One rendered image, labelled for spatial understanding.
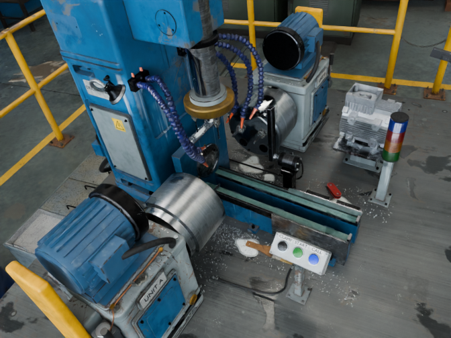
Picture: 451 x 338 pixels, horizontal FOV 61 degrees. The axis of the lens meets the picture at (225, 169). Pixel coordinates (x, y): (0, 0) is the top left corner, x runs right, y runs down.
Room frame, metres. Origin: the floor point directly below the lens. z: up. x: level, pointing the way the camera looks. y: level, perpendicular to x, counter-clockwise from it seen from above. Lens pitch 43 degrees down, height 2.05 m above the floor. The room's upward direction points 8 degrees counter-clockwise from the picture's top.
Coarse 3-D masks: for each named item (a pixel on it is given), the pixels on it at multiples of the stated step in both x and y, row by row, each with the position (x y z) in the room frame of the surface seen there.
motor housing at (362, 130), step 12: (384, 108) 1.25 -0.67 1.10; (396, 108) 1.23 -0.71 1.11; (360, 120) 1.25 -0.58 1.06; (372, 120) 1.23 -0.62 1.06; (384, 120) 1.21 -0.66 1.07; (348, 132) 1.27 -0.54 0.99; (360, 132) 1.24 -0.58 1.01; (372, 132) 1.20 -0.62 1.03; (384, 132) 1.18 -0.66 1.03; (384, 144) 1.17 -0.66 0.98
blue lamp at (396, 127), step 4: (392, 120) 1.04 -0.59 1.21; (408, 120) 1.02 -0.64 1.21; (392, 124) 1.03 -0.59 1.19; (396, 124) 1.02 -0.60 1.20; (400, 124) 1.01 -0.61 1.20; (404, 124) 1.01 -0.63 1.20; (392, 128) 1.03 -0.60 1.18; (396, 128) 1.02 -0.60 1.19; (400, 128) 1.01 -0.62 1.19; (404, 128) 1.01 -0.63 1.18; (396, 132) 1.02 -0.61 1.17; (400, 132) 1.01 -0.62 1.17
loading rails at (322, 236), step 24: (216, 192) 1.09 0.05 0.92; (240, 192) 1.14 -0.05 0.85; (264, 192) 1.07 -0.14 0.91; (288, 192) 1.04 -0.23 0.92; (240, 216) 1.03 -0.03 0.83; (264, 216) 0.96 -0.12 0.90; (288, 216) 0.92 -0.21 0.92; (312, 216) 0.95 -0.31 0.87; (336, 216) 0.89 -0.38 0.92; (360, 216) 0.86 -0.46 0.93; (312, 240) 0.83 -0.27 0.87; (336, 240) 0.78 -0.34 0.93
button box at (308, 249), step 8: (280, 232) 0.73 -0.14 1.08; (280, 240) 0.71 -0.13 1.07; (288, 240) 0.70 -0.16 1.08; (296, 240) 0.69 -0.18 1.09; (272, 248) 0.70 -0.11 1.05; (288, 248) 0.68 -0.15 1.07; (304, 248) 0.66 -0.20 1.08; (312, 248) 0.65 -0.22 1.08; (320, 248) 0.66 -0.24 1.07; (280, 256) 0.67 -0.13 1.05; (288, 256) 0.66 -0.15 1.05; (304, 256) 0.65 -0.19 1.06; (320, 256) 0.63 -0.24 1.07; (328, 256) 0.63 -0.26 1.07; (296, 264) 0.64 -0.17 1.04; (304, 264) 0.63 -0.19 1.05; (320, 264) 0.61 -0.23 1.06; (320, 272) 0.59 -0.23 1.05
